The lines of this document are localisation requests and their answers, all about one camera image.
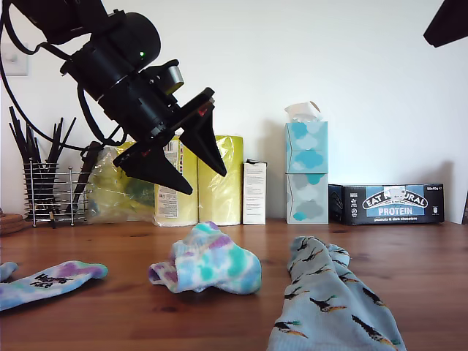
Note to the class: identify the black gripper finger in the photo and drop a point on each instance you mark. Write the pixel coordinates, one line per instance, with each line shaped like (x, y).
(449, 22)

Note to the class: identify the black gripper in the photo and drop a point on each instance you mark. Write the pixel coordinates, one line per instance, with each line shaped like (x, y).
(146, 117)

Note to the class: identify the pastel tie-dye sock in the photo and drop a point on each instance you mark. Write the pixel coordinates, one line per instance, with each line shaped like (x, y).
(219, 267)
(55, 289)

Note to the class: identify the light blue toucan sock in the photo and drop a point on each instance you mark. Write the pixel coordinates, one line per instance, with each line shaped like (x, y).
(311, 292)
(380, 314)

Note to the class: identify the white carton with black top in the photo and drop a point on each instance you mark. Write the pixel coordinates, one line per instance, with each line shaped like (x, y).
(254, 194)

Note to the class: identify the yellow paper towel pack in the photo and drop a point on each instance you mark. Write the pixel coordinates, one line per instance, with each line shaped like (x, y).
(219, 197)

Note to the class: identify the thin black stick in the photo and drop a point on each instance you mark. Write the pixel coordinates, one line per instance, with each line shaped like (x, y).
(64, 139)
(59, 139)
(23, 133)
(31, 142)
(20, 142)

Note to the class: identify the blue cloud tissue box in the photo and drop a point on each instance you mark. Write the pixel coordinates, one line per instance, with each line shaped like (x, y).
(307, 150)

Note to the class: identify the white tissue paper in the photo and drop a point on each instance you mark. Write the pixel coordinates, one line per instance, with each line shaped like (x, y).
(301, 111)

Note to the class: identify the grey cloud tissue box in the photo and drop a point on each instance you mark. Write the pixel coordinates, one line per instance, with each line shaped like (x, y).
(307, 199)

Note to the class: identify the black protein bar box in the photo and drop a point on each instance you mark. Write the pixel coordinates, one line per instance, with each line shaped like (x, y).
(395, 206)

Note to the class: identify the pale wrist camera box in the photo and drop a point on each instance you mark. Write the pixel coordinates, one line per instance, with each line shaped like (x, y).
(174, 77)

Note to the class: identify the white wall light switch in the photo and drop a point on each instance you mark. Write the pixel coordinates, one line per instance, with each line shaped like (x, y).
(20, 60)

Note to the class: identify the dark frame edge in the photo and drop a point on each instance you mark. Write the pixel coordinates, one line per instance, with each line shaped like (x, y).
(465, 210)

